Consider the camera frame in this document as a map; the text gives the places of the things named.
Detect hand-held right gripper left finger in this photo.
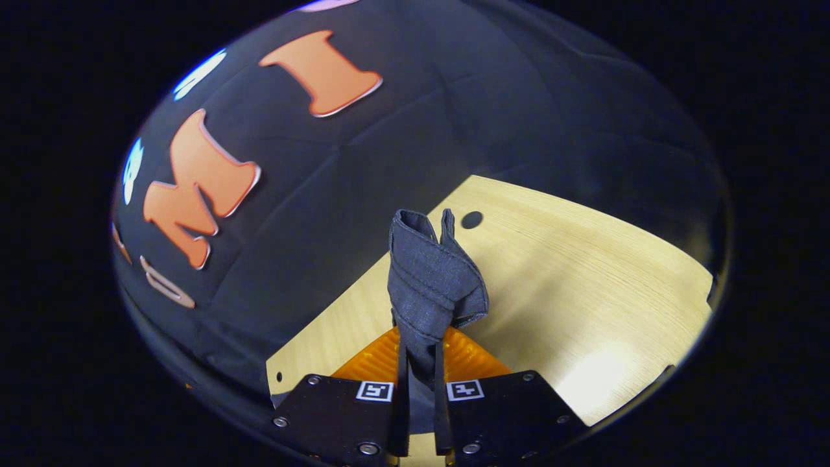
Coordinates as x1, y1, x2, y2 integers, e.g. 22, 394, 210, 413
271, 326, 412, 462

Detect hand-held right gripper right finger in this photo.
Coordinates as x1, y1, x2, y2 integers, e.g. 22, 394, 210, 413
433, 326, 588, 462

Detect dark blue denim jeans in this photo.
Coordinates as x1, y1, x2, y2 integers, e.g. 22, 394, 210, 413
387, 209, 490, 435

